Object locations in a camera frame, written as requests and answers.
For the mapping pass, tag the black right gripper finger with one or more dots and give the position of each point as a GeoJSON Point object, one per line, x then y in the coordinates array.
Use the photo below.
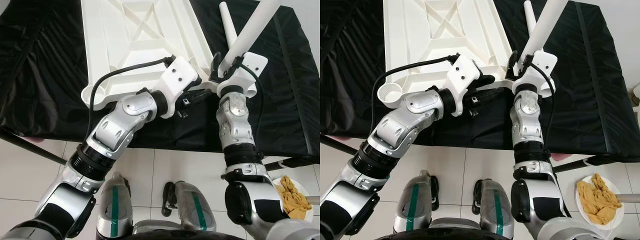
{"type": "Point", "coordinates": [216, 65]}
{"type": "Point", "coordinates": [512, 64]}

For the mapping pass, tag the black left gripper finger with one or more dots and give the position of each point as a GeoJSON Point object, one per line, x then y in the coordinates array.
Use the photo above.
{"type": "Point", "coordinates": [484, 79]}
{"type": "Point", "coordinates": [198, 80]}
{"type": "Point", "coordinates": [200, 95]}
{"type": "Point", "coordinates": [492, 93]}

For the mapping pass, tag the white plastic table leg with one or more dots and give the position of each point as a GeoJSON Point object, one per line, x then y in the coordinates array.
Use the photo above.
{"type": "Point", "coordinates": [529, 17]}
{"type": "Point", "coordinates": [227, 22]}
{"type": "Point", "coordinates": [250, 30]}
{"type": "Point", "coordinates": [545, 25]}

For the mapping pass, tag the white plastic children table top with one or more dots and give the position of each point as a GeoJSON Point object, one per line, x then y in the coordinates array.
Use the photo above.
{"type": "Point", "coordinates": [125, 30]}
{"type": "Point", "coordinates": [425, 30]}

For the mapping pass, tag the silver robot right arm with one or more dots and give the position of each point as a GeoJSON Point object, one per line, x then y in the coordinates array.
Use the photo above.
{"type": "Point", "coordinates": [235, 125]}
{"type": "Point", "coordinates": [527, 125]}

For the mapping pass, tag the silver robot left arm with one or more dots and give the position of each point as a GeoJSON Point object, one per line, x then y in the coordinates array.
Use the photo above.
{"type": "Point", "coordinates": [400, 125]}
{"type": "Point", "coordinates": [120, 125]}

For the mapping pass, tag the black table cloth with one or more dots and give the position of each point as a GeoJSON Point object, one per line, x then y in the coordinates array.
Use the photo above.
{"type": "Point", "coordinates": [590, 75]}
{"type": "Point", "coordinates": [50, 75]}

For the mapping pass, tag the pink white packet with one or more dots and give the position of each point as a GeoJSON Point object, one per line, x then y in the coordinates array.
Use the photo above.
{"type": "Point", "coordinates": [560, 156]}

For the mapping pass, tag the black robot right foot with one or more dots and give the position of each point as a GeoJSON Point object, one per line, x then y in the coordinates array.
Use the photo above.
{"type": "Point", "coordinates": [168, 197]}
{"type": "Point", "coordinates": [477, 196]}

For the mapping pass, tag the black robot foot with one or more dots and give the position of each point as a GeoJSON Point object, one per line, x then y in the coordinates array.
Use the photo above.
{"type": "Point", "coordinates": [127, 185]}
{"type": "Point", "coordinates": [477, 196]}
{"type": "Point", "coordinates": [435, 190]}
{"type": "Point", "coordinates": [168, 197]}

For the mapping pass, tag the black robot left foot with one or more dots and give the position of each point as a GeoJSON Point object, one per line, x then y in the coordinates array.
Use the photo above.
{"type": "Point", "coordinates": [435, 190]}
{"type": "Point", "coordinates": [127, 185]}

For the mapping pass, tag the silver robot left leg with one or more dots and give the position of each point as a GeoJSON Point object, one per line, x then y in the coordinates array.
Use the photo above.
{"type": "Point", "coordinates": [114, 206]}
{"type": "Point", "coordinates": [414, 206]}

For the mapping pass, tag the black robot torso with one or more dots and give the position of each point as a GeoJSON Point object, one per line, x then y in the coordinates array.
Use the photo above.
{"type": "Point", "coordinates": [170, 236]}
{"type": "Point", "coordinates": [450, 236]}

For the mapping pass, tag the white round plate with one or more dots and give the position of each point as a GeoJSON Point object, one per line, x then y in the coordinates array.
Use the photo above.
{"type": "Point", "coordinates": [617, 184]}
{"type": "Point", "coordinates": [306, 185]}

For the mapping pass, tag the yellow crumpled cloth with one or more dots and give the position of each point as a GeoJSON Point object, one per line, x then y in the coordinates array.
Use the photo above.
{"type": "Point", "coordinates": [292, 200]}
{"type": "Point", "coordinates": [597, 200]}

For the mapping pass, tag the grey bar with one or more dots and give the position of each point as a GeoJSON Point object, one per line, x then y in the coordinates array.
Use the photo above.
{"type": "Point", "coordinates": [630, 198]}
{"type": "Point", "coordinates": [313, 200]}

